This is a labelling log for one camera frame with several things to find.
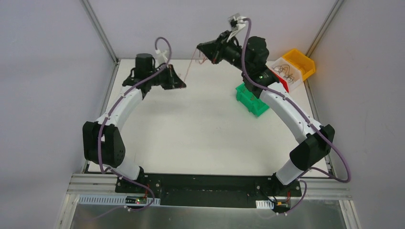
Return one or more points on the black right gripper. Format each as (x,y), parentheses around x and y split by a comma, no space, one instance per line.
(217,49)

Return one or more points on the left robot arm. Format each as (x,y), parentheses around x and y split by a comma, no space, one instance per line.
(102,140)

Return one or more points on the green plastic bin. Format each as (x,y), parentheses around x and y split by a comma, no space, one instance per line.
(253,104)

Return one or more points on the white cable duct left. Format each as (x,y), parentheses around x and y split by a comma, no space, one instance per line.
(118,200)

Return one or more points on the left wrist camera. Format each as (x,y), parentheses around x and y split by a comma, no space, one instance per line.
(161,56)

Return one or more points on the red plastic bin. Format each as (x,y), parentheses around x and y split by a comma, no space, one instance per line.
(282,81)

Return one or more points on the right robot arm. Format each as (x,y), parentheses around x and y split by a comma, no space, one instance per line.
(312,137)

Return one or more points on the white cable duct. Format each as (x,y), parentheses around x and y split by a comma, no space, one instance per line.
(264,204)
(118,200)

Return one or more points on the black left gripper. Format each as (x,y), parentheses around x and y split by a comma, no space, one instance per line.
(170,76)

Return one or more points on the white cable duct right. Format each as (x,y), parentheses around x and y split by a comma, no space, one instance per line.
(264,204)

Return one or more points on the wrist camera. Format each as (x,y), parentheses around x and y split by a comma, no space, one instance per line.
(237,22)
(161,56)

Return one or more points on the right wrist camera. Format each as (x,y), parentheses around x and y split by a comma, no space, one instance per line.
(237,22)

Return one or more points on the clear plastic bin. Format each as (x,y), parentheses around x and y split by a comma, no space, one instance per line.
(290,73)

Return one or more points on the yellow plastic bin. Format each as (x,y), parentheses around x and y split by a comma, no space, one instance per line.
(299,60)

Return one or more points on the aluminium frame rail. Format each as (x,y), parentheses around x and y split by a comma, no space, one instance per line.
(316,188)

